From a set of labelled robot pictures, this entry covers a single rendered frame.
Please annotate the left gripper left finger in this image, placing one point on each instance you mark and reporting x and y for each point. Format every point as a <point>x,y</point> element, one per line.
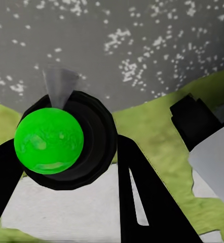
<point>10,172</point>

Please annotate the insectifuge atomizer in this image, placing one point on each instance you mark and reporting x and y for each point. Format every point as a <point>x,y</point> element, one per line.
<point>68,138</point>

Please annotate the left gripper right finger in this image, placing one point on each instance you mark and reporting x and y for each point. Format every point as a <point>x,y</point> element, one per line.
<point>166,221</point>

